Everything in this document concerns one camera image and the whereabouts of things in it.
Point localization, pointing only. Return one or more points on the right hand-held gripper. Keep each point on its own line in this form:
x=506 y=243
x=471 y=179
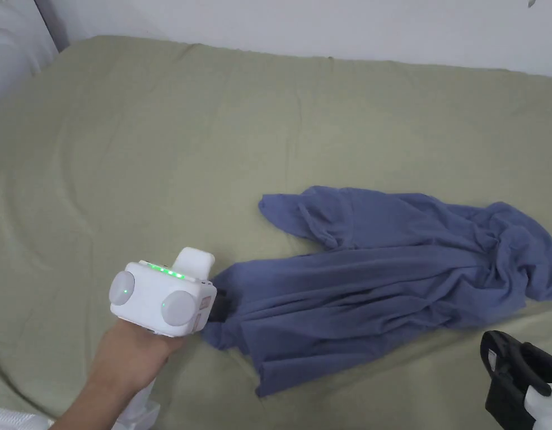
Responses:
x=547 y=410

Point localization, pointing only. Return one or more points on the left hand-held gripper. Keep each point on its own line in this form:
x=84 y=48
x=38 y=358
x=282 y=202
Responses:
x=150 y=295

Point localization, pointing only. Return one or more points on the dark blue shirt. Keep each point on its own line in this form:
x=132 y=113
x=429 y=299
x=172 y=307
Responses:
x=383 y=282

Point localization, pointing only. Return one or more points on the person's left hand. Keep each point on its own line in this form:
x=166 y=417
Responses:
x=132 y=358

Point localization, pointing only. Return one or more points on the bed with pale green sheet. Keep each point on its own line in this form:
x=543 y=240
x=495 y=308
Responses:
x=168 y=148

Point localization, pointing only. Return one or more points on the white padded headboard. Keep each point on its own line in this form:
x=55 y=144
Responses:
x=16 y=45

